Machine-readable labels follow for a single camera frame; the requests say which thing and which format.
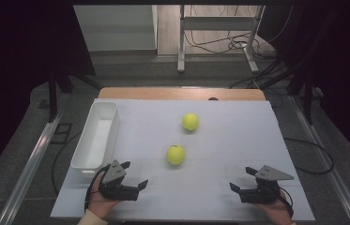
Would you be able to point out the white metal stand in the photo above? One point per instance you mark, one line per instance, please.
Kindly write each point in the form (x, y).
(216, 23)

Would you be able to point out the wooden table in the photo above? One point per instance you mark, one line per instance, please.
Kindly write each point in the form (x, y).
(163, 93)

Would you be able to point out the person's right hand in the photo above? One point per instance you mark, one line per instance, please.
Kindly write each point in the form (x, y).
(277, 212)

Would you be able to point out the white paper sheet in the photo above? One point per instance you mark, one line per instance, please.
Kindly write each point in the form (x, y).
(225, 150)

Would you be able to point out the black curtain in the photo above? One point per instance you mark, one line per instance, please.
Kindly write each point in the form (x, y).
(13, 62)
(335, 62)

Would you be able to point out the white plastic bin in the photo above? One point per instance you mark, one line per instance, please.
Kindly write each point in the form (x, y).
(96, 143)

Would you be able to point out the dark metal stand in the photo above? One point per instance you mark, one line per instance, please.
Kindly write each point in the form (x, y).
(53, 97)
(307, 93)

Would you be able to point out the metal floor rail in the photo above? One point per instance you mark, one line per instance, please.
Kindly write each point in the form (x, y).
(329, 175)
(28, 175)

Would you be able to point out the yellow tennis ball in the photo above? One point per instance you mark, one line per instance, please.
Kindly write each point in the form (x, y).
(190, 122)
(175, 155)

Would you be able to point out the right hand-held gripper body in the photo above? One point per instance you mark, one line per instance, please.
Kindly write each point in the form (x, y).
(268, 173)

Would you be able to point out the person's left hand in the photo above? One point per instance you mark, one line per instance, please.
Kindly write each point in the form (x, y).
(100, 204)

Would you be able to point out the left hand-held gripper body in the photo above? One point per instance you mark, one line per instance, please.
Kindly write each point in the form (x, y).
(114, 173)

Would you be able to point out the white cabinet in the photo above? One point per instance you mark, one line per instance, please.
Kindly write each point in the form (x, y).
(116, 28)

